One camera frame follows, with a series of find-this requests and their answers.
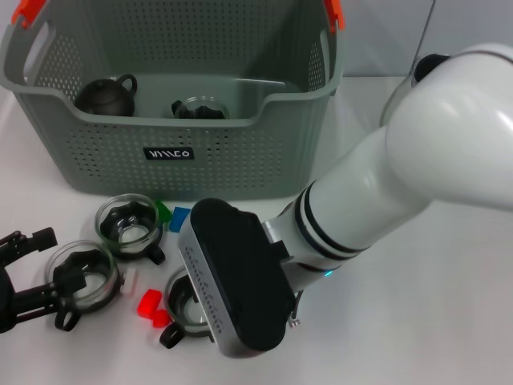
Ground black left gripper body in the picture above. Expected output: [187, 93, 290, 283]
[0, 268, 16, 334]

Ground glass teacup black holder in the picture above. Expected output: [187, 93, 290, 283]
[159, 266, 220, 349]
[43, 239, 120, 332]
[171, 95, 230, 120]
[94, 193, 166, 265]

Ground white toy brick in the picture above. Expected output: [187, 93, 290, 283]
[119, 268, 139, 296]

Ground grey perforated storage basket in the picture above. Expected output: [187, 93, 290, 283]
[0, 0, 346, 201]

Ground orange-red long toy brick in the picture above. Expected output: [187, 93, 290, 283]
[136, 288, 162, 318]

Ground green wide toy brick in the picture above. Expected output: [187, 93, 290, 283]
[153, 197, 172, 228]

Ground blue toy brick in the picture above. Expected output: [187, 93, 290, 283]
[168, 205, 192, 233]

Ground dark clay teapot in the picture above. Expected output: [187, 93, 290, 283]
[74, 73, 139, 118]

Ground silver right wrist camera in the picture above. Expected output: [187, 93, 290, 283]
[178, 197, 300, 359]

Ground right gripper cable with plug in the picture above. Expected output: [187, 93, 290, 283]
[289, 290, 304, 328]

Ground glass pitcher black handle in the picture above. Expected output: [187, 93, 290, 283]
[379, 52, 452, 126]

